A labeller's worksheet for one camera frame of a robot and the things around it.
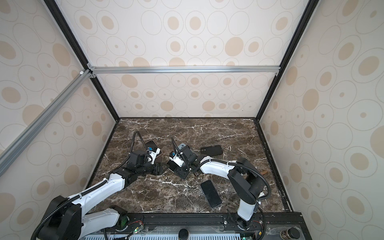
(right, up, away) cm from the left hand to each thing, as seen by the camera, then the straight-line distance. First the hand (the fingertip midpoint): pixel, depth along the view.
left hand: (169, 164), depth 82 cm
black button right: (+57, -25, -19) cm, 65 cm away
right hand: (+5, -4, +7) cm, 9 cm away
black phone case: (+26, +5, +20) cm, 33 cm away
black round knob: (+10, -25, -19) cm, 33 cm away
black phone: (+7, -3, -4) cm, 9 cm away
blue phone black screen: (-16, +9, +21) cm, 28 cm away
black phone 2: (+23, -17, +1) cm, 29 cm away
